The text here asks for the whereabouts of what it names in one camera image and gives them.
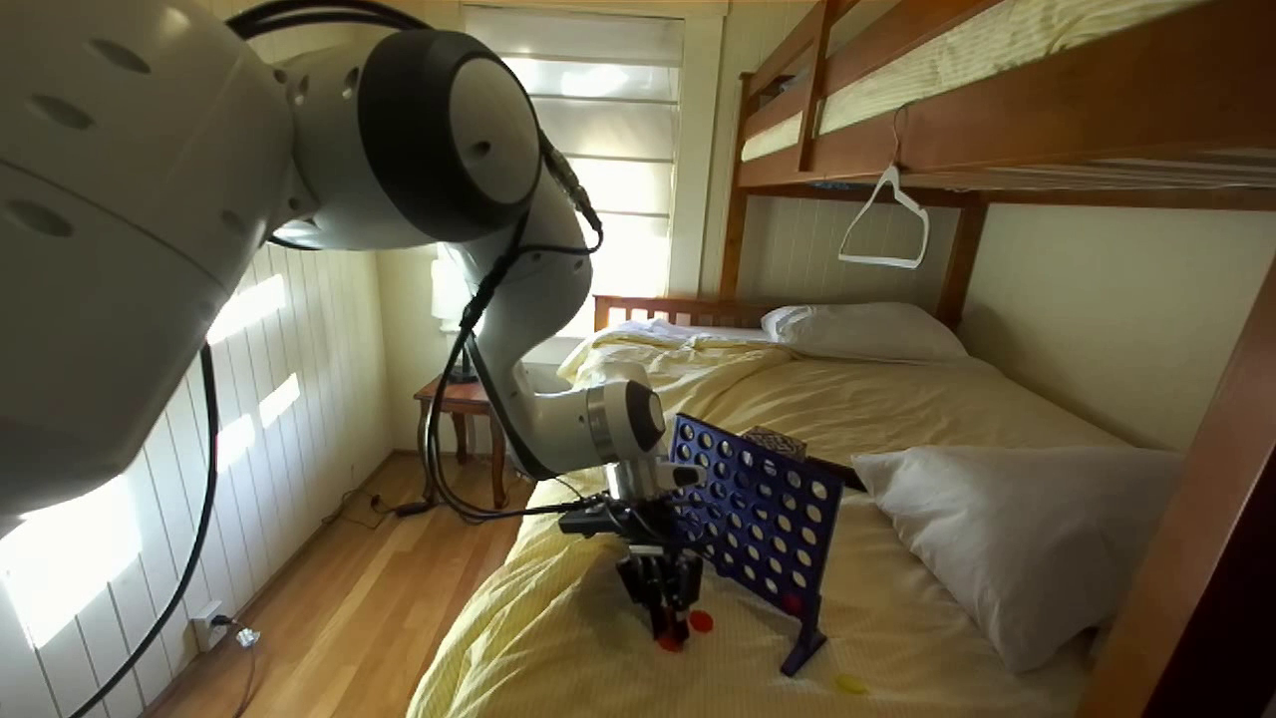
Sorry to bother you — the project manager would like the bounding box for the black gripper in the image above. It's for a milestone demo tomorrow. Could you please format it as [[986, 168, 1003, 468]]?
[[612, 497, 709, 638]]

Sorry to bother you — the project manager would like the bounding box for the yellow bed blanket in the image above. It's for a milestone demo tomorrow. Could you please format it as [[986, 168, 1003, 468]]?
[[403, 323, 1133, 718]]

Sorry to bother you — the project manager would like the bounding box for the blue connect four grid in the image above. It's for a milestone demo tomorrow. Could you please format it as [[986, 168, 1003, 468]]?
[[668, 411, 870, 678]]

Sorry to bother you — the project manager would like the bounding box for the small wooden side table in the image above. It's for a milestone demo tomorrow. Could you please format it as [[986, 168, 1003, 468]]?
[[409, 375, 515, 509]]

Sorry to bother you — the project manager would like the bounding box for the flat white pillow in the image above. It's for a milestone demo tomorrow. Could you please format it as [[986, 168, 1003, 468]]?
[[756, 301, 972, 367]]

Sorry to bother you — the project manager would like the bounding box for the large white pillow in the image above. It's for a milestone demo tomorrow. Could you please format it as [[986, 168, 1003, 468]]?
[[847, 443, 1188, 674]]

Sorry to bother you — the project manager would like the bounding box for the table lamp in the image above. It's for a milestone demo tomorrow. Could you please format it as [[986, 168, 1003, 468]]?
[[425, 253, 490, 388]]

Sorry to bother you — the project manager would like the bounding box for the white clothes hanger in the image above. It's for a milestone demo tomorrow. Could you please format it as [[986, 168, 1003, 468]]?
[[833, 158, 931, 277]]

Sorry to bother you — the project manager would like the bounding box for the white window blind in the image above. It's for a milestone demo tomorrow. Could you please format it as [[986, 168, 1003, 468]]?
[[462, 12, 688, 302]]

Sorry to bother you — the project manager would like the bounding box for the upper bunk mattress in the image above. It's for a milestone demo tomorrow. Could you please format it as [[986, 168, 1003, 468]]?
[[732, 0, 1201, 162]]

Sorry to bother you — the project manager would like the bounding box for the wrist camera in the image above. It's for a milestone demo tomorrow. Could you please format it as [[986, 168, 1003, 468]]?
[[555, 462, 705, 533]]

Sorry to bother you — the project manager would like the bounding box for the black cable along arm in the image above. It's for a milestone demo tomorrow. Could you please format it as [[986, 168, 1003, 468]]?
[[415, 133, 608, 527]]

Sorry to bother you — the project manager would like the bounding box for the wall outlet with plug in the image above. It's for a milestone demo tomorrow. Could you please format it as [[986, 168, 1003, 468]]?
[[189, 604, 263, 653]]

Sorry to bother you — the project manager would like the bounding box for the thick black hanging cable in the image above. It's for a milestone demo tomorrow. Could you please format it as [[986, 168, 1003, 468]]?
[[62, 337, 225, 718]]

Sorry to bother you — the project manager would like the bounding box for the wooden bunk bed frame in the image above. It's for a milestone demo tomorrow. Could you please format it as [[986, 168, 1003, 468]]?
[[591, 0, 1276, 718]]

